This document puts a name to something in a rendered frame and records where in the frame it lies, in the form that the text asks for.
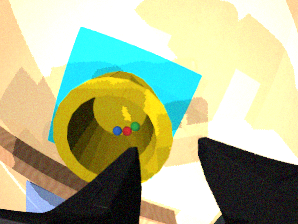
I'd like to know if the blue marble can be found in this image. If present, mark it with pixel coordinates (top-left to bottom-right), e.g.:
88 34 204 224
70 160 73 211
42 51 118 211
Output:
113 125 122 135

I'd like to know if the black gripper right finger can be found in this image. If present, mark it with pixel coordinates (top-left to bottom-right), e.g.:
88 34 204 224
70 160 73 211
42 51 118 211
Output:
197 137 298 224

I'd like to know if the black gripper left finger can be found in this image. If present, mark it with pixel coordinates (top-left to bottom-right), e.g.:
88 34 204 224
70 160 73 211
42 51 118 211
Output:
0 147 142 224

